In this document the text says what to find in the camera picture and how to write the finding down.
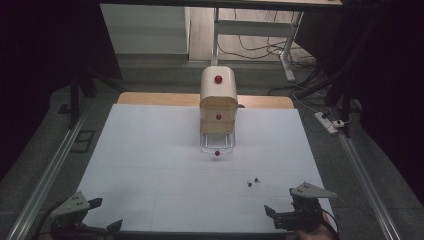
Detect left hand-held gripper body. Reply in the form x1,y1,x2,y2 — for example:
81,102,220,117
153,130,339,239
49,191,112,240

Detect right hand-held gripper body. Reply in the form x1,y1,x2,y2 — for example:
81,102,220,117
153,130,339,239
274,181,338,233

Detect person's right hand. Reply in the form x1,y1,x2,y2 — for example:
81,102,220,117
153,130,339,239
295,219,338,240

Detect white table cover sheet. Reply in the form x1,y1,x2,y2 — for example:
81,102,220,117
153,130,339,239
77,103,335,234

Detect clear drawer with red knob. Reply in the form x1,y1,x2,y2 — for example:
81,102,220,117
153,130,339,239
199,131,237,157

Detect white power strip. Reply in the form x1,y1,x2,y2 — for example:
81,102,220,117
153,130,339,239
313,111,339,135

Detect cream drawer with red knob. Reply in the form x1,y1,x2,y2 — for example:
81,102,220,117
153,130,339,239
199,107,238,135

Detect black metal stand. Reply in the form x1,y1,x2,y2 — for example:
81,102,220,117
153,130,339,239
67,64,124,130
294,9,391,139

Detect white mini drawer cabinet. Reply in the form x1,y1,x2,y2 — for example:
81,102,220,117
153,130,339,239
199,65,239,148

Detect white-legged desk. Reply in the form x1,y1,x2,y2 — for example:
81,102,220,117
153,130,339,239
99,0,344,84

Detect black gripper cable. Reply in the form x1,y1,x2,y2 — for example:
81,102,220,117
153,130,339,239
32,199,66,240
320,208,342,240

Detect aluminium rail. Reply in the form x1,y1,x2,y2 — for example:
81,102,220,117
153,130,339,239
335,131,403,240
5,109,92,240

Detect black floor cables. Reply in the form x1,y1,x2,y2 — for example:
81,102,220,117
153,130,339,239
218,9,318,69

